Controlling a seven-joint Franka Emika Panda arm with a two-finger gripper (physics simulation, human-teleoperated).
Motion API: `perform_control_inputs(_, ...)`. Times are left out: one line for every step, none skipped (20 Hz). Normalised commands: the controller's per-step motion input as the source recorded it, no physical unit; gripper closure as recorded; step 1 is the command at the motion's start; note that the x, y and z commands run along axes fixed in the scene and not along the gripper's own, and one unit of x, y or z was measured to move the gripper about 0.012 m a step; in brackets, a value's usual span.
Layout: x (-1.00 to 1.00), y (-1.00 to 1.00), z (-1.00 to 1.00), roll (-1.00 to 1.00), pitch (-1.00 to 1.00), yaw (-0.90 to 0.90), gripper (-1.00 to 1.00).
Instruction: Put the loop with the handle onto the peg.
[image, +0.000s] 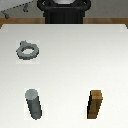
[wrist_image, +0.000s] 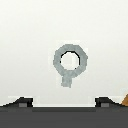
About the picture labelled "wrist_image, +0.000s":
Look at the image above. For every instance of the brown wooden peg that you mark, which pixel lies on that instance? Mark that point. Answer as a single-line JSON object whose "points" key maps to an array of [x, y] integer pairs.
{"points": [[125, 100]]}

